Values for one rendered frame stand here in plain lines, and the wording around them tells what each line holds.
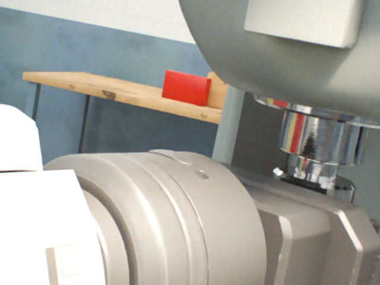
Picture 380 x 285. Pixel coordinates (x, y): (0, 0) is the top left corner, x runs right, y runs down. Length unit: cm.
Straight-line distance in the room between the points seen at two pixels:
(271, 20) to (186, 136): 464
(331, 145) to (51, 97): 497
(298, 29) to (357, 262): 12
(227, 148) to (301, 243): 50
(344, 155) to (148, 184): 16
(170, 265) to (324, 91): 12
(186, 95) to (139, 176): 402
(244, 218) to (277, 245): 3
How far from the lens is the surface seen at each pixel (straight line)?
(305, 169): 42
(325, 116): 38
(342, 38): 29
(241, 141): 82
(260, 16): 30
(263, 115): 81
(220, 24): 35
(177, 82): 432
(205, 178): 31
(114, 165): 28
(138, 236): 27
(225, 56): 36
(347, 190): 42
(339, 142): 41
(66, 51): 528
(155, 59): 499
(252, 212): 32
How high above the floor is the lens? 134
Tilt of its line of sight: 9 degrees down
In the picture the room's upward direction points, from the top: 10 degrees clockwise
